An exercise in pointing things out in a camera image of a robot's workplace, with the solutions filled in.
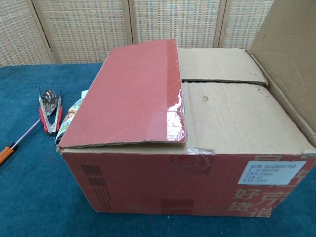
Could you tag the blue carpet table cover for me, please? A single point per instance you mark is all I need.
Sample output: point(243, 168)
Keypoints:
point(37, 197)

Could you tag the woven wooden folding screen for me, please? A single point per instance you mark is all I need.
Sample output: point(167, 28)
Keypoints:
point(86, 29)

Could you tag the colourful printed snack bag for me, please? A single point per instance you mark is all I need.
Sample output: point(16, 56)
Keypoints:
point(70, 116)

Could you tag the metal spoon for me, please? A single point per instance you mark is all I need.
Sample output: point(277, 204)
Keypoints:
point(48, 98)

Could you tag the red cardboard box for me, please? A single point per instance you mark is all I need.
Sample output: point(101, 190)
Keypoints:
point(148, 185)

